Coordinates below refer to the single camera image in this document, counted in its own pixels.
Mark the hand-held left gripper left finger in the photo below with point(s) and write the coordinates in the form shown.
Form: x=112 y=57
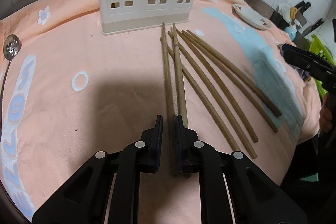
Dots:
x=157 y=140

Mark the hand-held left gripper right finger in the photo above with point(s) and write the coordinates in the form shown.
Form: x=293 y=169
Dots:
x=179 y=140

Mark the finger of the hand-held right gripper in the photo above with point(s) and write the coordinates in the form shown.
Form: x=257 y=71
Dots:
x=307 y=61

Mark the group of wooden chopsticks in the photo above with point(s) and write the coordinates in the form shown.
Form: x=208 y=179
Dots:
x=180 y=82

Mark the brown wooden chopstick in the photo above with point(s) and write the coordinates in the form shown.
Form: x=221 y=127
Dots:
x=167 y=82

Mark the person's right hand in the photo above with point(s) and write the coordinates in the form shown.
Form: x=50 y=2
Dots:
x=328 y=116

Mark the green plastic rack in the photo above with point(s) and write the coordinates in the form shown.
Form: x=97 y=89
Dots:
x=321 y=47

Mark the blue soap bottle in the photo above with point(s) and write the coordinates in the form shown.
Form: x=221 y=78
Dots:
x=292 y=31

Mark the peach printed towel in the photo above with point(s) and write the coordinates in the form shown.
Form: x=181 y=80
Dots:
x=92 y=108

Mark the white cherry print plate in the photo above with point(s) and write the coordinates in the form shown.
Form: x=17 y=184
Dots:
x=249 y=16

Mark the person's dark clothing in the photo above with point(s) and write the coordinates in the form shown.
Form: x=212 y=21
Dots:
x=307 y=161

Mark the metal skimmer spoon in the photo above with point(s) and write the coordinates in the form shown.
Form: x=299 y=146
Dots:
x=11 y=45

